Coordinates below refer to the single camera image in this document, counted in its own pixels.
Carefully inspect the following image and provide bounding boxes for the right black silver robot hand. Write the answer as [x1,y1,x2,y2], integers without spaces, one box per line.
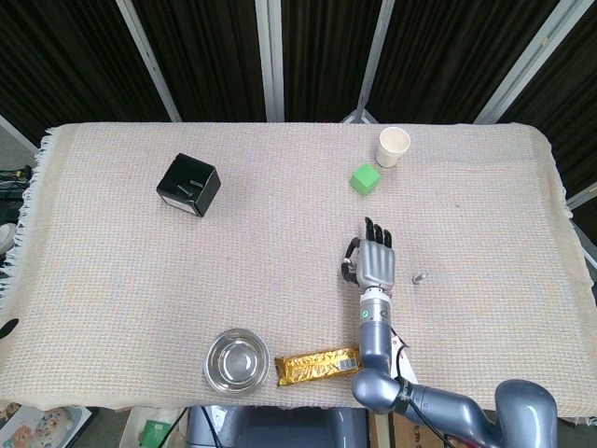
[339,216,396,288]

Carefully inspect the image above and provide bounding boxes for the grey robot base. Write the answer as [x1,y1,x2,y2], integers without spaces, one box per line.
[186,404,372,448]

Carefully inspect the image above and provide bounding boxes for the green cube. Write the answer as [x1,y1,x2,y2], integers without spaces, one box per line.
[349,162,382,197]

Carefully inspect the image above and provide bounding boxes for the white shoe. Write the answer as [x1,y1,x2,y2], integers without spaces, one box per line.
[0,222,20,256]

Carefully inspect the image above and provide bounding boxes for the colourful printed box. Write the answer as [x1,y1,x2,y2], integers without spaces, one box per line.
[0,403,92,448]

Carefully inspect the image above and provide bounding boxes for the white carton with red logo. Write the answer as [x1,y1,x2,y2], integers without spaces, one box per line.
[389,327,419,392]

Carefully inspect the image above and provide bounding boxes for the white paper cup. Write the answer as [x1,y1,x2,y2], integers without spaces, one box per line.
[374,126,412,170]

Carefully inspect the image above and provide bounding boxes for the gold foil snack package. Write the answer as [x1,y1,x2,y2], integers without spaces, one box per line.
[273,344,363,387]

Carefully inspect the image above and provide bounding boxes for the beige woven tablecloth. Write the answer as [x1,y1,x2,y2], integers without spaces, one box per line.
[0,121,590,419]

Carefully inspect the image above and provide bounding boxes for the brown cardboard box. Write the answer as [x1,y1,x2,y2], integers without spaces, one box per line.
[368,410,444,448]

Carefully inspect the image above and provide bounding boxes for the stainless steel bowl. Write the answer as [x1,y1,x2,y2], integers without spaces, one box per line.
[205,328,271,394]

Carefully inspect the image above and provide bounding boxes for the white bag with green print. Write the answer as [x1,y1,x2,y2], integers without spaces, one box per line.
[123,405,187,448]

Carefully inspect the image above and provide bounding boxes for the black open cardboard box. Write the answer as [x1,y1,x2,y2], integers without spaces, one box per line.
[155,152,222,218]

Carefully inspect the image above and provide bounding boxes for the white partition post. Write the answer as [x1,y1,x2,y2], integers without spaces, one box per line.
[472,0,587,125]
[341,0,396,125]
[254,0,285,122]
[115,0,183,123]

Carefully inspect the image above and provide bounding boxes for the black cable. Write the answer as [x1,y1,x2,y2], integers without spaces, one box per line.
[200,405,226,448]

